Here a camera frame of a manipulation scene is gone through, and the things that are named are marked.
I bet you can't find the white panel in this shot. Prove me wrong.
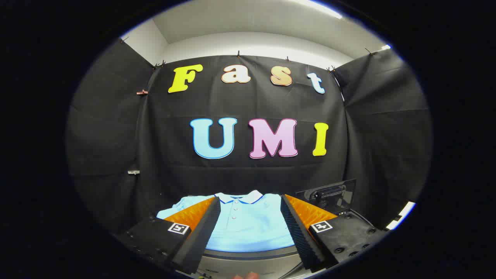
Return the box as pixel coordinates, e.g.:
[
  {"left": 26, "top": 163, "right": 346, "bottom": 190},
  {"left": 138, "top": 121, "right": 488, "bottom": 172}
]
[{"left": 386, "top": 201, "right": 416, "bottom": 230}]

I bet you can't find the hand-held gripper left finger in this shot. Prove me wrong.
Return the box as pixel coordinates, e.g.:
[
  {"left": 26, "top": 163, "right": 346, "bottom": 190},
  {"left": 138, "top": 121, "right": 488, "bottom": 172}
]
[{"left": 116, "top": 196, "right": 221, "bottom": 275}]

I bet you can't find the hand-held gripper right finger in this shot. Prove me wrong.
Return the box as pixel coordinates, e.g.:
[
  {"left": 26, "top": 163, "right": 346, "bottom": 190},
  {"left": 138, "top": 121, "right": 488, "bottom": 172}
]
[{"left": 280, "top": 194, "right": 388, "bottom": 272}]

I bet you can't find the light blue polo shirt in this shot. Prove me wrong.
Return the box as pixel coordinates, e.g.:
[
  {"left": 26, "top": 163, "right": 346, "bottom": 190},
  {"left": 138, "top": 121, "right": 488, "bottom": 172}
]
[{"left": 156, "top": 190, "right": 296, "bottom": 253}]

